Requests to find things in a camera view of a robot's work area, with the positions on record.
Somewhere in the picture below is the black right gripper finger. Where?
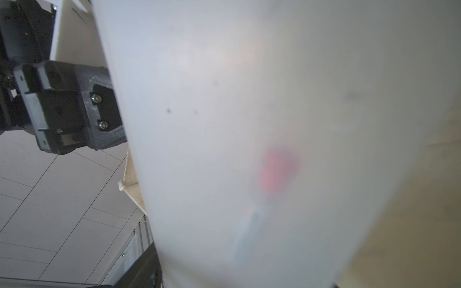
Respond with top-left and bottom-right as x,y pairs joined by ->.
91,243 -> 163,288

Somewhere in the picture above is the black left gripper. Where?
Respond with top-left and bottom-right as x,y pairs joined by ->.
13,61 -> 127,155

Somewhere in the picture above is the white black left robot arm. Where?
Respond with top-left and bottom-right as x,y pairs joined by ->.
1,1 -> 127,155

